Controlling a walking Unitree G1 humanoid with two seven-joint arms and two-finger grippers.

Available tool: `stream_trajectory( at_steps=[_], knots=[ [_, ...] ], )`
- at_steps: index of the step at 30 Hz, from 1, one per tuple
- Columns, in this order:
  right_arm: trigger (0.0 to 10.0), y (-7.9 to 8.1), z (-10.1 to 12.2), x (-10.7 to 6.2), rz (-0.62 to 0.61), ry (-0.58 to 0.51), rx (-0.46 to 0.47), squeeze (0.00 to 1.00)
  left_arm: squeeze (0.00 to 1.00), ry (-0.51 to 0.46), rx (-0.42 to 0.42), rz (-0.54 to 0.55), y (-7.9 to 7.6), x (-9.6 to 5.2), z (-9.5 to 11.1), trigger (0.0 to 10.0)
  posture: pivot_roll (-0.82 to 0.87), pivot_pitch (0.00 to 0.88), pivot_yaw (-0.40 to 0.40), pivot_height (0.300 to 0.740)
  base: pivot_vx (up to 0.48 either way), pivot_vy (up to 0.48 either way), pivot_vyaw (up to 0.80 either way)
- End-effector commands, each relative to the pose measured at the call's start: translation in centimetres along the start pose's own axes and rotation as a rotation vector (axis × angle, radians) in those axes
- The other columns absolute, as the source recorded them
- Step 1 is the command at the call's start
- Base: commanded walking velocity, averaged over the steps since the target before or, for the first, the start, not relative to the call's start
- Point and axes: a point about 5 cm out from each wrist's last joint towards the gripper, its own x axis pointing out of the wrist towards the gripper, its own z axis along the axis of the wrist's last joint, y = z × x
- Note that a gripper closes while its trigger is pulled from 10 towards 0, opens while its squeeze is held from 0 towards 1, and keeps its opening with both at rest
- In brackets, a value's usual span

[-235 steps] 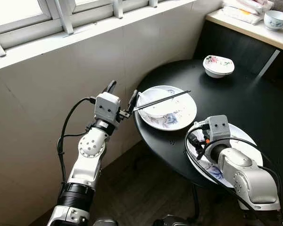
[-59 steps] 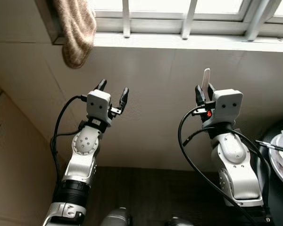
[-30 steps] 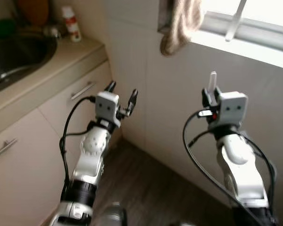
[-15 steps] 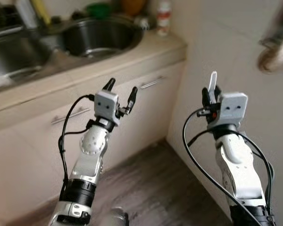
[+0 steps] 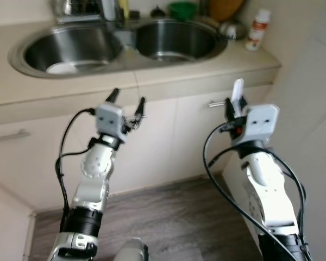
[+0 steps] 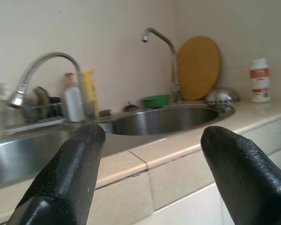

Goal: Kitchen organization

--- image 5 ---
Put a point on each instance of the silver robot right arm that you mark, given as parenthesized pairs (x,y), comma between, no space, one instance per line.
(271,201)

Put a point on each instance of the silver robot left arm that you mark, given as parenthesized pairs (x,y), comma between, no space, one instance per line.
(95,179)

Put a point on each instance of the cream kitchen cabinet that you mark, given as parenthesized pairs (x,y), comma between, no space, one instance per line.
(174,141)

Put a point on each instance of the small white dish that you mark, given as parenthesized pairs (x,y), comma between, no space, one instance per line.
(68,68)

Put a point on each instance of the stainless steel double sink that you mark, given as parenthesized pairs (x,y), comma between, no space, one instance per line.
(168,41)

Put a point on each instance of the white bottle red label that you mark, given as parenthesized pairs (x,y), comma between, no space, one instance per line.
(256,32)

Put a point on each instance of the small round steel bowl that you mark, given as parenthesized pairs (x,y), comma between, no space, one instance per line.
(232,31)

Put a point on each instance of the yellow bottle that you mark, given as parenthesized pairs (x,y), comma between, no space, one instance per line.
(124,8)

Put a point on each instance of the black sink strainer plug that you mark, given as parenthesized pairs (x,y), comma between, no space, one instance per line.
(158,12)

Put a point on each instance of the orange brown board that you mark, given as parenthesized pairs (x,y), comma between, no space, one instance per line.
(225,8)

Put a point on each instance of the green plastic bowl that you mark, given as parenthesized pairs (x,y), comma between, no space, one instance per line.
(183,10)

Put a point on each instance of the grey robot left leg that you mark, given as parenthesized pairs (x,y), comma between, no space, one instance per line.
(131,251)

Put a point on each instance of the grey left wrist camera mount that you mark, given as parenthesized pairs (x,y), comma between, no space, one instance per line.
(110,119)

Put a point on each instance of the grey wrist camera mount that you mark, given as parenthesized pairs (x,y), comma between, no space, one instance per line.
(110,119)
(262,124)

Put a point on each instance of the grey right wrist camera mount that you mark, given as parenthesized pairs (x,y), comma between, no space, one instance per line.
(262,124)

